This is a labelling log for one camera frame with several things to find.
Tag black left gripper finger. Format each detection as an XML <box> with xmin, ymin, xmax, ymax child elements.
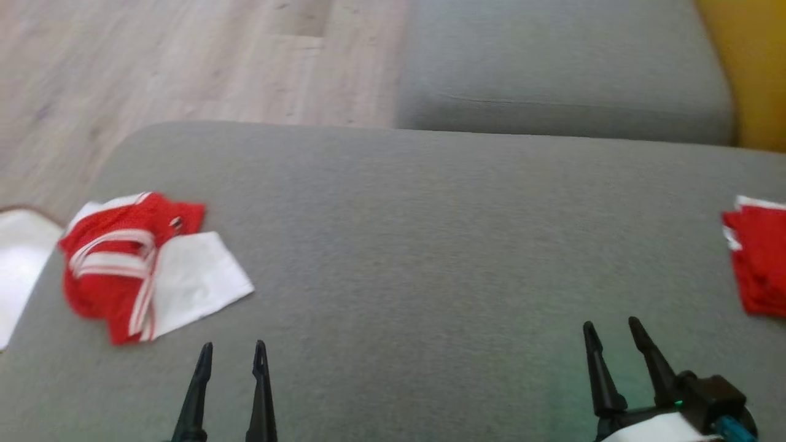
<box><xmin>171</xmin><ymin>343</ymin><xmax>214</xmax><ymax>442</ymax></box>
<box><xmin>245</xmin><ymin>340</ymin><xmax>278</xmax><ymax>442</ymax></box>

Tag red shorts with white stripes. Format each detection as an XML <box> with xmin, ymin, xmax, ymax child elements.
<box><xmin>721</xmin><ymin>195</ymin><xmax>786</xmax><ymax>319</ymax></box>

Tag large grey sofa seat cushion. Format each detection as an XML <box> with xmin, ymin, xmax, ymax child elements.
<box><xmin>0</xmin><ymin>121</ymin><xmax>786</xmax><ymax>442</ymax></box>

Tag white flat object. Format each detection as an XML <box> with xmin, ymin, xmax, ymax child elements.
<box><xmin>0</xmin><ymin>208</ymin><xmax>64</xmax><ymax>351</ymax></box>

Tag red basketball jersey number 23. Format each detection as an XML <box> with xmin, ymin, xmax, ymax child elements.
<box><xmin>58</xmin><ymin>192</ymin><xmax>256</xmax><ymax>347</ymax></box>

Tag yellow upholstered panel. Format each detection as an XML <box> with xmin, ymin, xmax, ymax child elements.
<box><xmin>694</xmin><ymin>0</ymin><xmax>786</xmax><ymax>153</ymax></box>

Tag small grey sofa cushion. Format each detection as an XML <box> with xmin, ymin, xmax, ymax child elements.
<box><xmin>395</xmin><ymin>0</ymin><xmax>736</xmax><ymax>147</ymax></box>

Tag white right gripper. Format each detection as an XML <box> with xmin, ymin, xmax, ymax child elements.
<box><xmin>583</xmin><ymin>317</ymin><xmax>726</xmax><ymax>442</ymax></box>

